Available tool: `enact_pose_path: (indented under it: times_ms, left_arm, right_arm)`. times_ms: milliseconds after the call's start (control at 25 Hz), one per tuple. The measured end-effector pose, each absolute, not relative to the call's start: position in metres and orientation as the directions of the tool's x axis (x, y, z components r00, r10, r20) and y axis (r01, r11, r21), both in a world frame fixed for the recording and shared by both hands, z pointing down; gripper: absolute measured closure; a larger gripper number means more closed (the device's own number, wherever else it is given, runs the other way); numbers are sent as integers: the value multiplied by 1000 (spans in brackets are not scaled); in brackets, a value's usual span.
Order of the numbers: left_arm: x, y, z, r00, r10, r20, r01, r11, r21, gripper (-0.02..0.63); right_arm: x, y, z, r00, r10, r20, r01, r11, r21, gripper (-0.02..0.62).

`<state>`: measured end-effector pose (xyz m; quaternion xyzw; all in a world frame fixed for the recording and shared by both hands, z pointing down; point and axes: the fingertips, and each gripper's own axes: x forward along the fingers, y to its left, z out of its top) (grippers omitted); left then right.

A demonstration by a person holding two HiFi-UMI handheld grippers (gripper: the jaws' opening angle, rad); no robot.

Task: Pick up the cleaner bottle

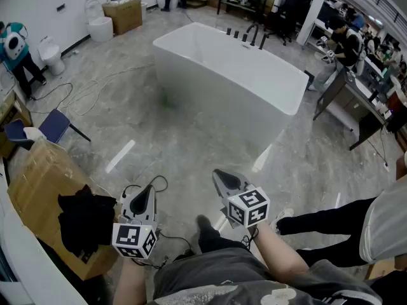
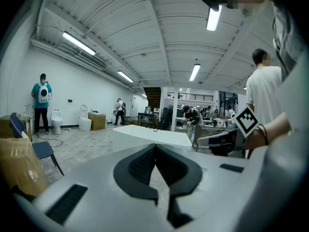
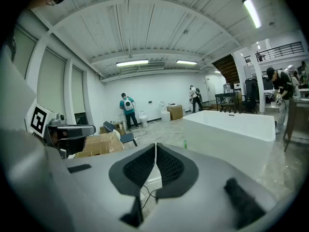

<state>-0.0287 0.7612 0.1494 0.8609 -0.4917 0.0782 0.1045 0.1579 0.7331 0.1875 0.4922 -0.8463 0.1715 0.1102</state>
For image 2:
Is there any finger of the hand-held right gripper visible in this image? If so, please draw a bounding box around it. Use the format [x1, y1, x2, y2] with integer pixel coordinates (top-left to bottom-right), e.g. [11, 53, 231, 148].
[197, 129, 234, 156]

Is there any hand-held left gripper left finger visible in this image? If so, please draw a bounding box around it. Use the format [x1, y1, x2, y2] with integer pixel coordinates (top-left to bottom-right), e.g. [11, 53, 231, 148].
[14, 143, 175, 232]

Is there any round white toilet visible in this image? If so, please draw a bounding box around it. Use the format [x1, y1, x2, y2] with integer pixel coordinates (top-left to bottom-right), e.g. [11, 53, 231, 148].
[78, 104, 92, 132]

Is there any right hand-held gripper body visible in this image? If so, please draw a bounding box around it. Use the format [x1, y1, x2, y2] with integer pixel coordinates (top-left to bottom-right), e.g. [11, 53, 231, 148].
[226, 105, 260, 158]

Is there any long ceiling light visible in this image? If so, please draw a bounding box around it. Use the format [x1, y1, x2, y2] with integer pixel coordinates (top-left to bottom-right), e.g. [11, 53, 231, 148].
[117, 70, 134, 83]
[189, 63, 201, 82]
[62, 31, 97, 56]
[206, 5, 223, 32]

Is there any white bathtub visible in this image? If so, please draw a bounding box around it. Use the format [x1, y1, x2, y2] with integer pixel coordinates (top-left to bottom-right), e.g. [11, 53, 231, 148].
[112, 124, 193, 154]

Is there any white floor cable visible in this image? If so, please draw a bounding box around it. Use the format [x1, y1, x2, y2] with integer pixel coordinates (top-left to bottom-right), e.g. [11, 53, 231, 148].
[52, 143, 113, 161]

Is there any blue chair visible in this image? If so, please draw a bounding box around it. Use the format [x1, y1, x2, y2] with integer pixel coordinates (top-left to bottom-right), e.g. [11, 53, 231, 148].
[9, 112, 65, 176]

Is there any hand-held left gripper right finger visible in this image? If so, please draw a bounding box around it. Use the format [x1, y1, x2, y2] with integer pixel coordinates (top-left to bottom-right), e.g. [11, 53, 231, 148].
[155, 143, 307, 232]

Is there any black table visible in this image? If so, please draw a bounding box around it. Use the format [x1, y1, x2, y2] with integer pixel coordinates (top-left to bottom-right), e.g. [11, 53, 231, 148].
[137, 112, 160, 130]

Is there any large torn cardboard box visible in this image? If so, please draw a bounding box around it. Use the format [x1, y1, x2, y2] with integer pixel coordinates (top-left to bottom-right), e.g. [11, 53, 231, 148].
[0, 137, 48, 198]

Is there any white backpack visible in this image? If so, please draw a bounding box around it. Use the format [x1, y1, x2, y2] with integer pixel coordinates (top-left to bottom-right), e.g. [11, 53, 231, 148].
[38, 81, 51, 104]

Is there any white air conditioner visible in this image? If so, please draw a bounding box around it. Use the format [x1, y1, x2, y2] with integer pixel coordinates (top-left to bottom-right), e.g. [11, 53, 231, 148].
[74, 51, 108, 70]

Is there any black railing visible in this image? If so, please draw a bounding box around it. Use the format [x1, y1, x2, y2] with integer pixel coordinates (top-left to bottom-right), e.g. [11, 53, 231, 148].
[167, 92, 214, 102]

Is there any black floor cable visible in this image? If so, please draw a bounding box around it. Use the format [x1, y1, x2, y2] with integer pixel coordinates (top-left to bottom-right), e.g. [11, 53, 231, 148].
[36, 133, 63, 148]

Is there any person's right forearm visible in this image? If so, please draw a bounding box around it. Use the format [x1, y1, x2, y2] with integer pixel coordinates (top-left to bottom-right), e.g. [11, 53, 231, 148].
[243, 112, 292, 151]

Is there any brown cardboard box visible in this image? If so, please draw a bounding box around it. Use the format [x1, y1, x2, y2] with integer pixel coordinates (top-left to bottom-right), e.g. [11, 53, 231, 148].
[88, 112, 107, 131]
[0, 115, 32, 141]

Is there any person's gray shirt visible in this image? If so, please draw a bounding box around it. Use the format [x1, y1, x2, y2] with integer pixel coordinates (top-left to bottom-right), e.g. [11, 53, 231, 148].
[270, 1, 309, 82]

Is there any white pillar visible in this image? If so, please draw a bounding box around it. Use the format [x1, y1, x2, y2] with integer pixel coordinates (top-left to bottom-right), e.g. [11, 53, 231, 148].
[170, 87, 179, 132]

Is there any black wrist band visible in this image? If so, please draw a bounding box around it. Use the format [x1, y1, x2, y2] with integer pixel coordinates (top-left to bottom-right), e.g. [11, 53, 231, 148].
[257, 123, 269, 146]

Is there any white toilet with tank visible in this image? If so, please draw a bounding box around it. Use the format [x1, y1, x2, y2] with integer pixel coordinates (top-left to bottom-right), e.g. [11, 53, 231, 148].
[50, 109, 63, 135]

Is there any brown wooden staircase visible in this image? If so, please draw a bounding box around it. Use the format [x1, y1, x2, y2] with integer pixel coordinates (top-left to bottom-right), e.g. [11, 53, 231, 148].
[143, 87, 162, 108]

